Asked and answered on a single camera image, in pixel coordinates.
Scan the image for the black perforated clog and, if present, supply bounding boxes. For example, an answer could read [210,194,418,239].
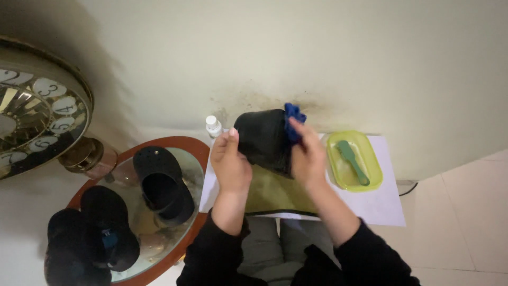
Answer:
[132,146,195,227]

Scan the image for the yellow-green plastic container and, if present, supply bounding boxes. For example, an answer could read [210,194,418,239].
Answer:
[326,130,384,193]

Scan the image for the person's left hand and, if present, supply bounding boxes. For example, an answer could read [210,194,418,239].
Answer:
[210,128,253,195]

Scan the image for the black shoe blue label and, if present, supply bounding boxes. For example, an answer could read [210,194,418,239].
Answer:
[80,185,140,272]

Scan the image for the round glass table wooden rim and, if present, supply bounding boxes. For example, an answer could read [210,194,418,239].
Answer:
[65,136,211,286]

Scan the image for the small white bottle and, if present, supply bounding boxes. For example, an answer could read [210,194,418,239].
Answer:
[205,115,223,139]

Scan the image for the blue cloth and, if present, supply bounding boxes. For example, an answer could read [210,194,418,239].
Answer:
[284,103,308,144]

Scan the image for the person's right hand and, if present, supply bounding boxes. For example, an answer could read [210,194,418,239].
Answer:
[288,117,328,191]

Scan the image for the ornate gold wall clock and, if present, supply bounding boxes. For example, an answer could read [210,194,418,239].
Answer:
[0,36,94,182]

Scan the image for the person's grey trousers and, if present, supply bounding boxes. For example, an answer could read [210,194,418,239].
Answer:
[237,216,343,286]

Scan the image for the white paper sheet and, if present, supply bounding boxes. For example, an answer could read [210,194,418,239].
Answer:
[198,133,407,228]

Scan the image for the black cable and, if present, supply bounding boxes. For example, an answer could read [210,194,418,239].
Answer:
[398,181,419,198]

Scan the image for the green brush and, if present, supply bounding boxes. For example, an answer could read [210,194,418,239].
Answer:
[336,140,371,187]

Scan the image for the olive green towel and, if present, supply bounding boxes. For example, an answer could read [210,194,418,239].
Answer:
[244,164,319,217]

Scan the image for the copper metal pot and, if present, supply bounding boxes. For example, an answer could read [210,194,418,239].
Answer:
[58,137,119,180]

